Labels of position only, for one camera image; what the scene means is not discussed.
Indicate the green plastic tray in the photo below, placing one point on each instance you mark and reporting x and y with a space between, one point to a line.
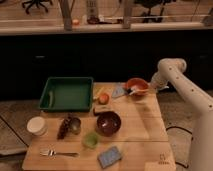
63 94

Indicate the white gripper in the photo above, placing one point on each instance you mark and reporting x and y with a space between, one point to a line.
158 83

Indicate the silver fork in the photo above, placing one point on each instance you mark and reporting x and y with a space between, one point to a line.
47 152

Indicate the black office chair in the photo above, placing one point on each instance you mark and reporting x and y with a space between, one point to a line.
38 3

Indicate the metal can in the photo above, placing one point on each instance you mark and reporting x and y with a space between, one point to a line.
75 125

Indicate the grey blue cloth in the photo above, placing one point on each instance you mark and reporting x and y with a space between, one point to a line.
118 91

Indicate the brown wooden block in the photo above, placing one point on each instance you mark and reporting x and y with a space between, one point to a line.
101 109

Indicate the white cup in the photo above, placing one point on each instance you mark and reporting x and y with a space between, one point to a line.
37 126

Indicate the blue sponge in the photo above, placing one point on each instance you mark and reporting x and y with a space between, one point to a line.
109 157

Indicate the brown pine cone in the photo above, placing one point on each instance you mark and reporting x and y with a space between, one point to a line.
64 128

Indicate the small green cup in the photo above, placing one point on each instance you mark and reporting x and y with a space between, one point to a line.
90 140

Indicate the white black dish brush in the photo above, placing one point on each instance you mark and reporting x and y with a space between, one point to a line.
135 91

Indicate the orange fruit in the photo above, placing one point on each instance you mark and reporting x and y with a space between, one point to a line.
103 98

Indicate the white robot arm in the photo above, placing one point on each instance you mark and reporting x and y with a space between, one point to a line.
171 70

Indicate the red bowl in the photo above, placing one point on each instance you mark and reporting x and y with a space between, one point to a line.
139 82

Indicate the yellow banana piece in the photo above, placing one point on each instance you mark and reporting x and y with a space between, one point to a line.
95 97

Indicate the dark purple bowl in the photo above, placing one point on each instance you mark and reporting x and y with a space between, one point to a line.
108 123

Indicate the wooden table board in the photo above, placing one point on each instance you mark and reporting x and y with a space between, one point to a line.
142 141

